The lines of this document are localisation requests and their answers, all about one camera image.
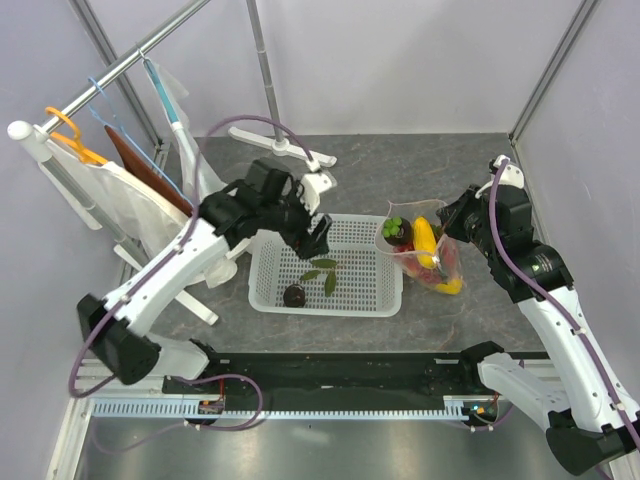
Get yellow mango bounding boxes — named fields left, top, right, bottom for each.
left=412, top=217, right=438, bottom=270
left=434, top=278, right=464, bottom=295

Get dark mangosteen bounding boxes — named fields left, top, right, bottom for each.
left=283, top=283, right=306, bottom=308

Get clear zip top bag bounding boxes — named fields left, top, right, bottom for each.
left=374, top=199, right=464, bottom=295

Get mangosteen with green calyx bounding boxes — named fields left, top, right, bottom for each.
left=382, top=216, right=413, bottom=247

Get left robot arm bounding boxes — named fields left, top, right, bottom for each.
left=77, top=158, right=336, bottom=393

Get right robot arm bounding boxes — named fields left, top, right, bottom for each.
left=436, top=185, right=639, bottom=476

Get white garment bag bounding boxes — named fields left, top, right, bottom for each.
left=38, top=134, right=189, bottom=271

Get loose green grape leaves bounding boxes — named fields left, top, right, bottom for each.
left=299, top=258, right=338, bottom=298

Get white plastic basket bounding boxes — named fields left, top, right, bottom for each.
left=248, top=214, right=403, bottom=317

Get clear plastic garment cover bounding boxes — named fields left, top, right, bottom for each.
left=147, top=59, right=241, bottom=289

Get rack pole with white foot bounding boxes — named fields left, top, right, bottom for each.
left=228, top=0, right=307, bottom=161

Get teal and white hanger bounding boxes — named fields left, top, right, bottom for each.
left=142, top=53, right=214, bottom=211

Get brown wooden hanger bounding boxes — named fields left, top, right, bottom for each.
left=104, top=126, right=192, bottom=217

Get orange hanger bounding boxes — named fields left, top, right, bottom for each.
left=45, top=106, right=108, bottom=166

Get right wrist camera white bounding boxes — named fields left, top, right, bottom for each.
left=487, top=155, right=525, bottom=189

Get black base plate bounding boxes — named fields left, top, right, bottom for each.
left=161, top=351, right=549, bottom=419

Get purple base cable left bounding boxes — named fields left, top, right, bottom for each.
left=91, top=374, right=264, bottom=455

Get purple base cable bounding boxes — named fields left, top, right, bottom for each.
left=447, top=384, right=521, bottom=434
left=91, top=374, right=264, bottom=455

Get light blue cable duct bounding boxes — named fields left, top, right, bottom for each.
left=92, top=398, right=490, bottom=421

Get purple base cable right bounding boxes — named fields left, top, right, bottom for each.
left=447, top=384, right=521, bottom=434

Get blue wire hanger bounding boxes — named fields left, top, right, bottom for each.
left=88, top=77, right=193, bottom=217

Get silver clothes rack rail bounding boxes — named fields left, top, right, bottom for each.
left=61, top=0, right=209, bottom=140

